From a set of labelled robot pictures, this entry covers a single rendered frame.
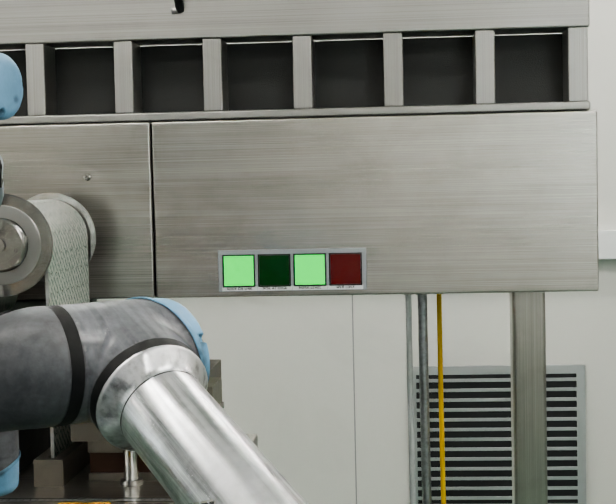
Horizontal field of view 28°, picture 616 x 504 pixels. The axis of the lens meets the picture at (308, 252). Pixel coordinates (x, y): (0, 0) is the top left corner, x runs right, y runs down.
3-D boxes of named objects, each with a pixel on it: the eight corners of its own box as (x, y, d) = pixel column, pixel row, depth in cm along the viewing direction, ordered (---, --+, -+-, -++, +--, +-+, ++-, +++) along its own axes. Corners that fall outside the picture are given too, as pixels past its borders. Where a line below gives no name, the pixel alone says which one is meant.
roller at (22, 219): (-37, 285, 181) (-39, 205, 181) (17, 272, 207) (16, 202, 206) (41, 285, 180) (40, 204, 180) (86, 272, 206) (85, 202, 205)
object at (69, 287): (49, 402, 183) (45, 275, 182) (88, 377, 206) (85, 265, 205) (52, 402, 183) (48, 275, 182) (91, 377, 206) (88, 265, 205)
